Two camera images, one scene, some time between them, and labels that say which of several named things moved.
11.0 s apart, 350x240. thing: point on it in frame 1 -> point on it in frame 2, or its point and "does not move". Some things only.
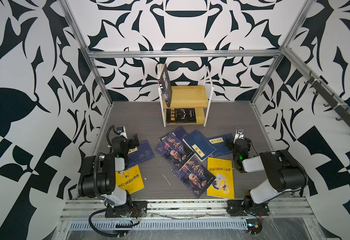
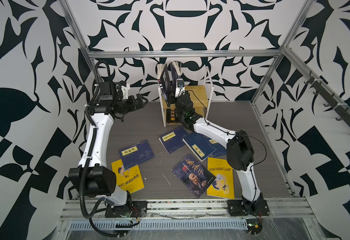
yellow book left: x=130 y=179 does not move
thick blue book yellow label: x=199 y=144 does not move
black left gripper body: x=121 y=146 -> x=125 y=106
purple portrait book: x=195 y=174 does not move
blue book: x=219 y=142 does not move
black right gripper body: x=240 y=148 -> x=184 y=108
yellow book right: x=223 y=185 does not move
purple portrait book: x=174 y=151 -> x=173 y=81
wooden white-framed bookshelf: x=190 y=103 does not move
